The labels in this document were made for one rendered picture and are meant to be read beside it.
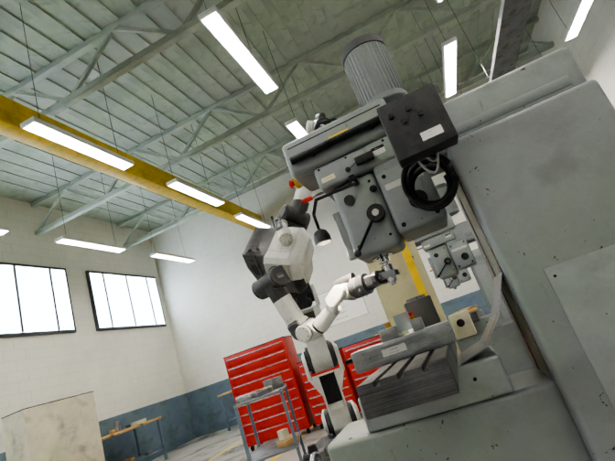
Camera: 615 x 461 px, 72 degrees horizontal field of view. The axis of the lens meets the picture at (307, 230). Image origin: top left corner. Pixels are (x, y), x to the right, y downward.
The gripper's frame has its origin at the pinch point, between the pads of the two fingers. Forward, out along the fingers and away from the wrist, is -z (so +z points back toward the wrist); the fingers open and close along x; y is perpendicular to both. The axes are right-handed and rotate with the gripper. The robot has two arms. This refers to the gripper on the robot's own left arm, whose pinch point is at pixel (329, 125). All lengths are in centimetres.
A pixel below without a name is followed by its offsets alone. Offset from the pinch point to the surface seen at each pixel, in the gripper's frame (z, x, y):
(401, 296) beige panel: 104, -47, -144
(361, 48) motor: -9.0, -19.4, 27.6
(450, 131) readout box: -66, -23, -10
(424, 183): -44, -20, -28
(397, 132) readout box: -58, -9, -6
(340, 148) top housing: -24.2, 3.0, -9.1
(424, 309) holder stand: -30, -15, -86
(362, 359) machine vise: -66, 23, -76
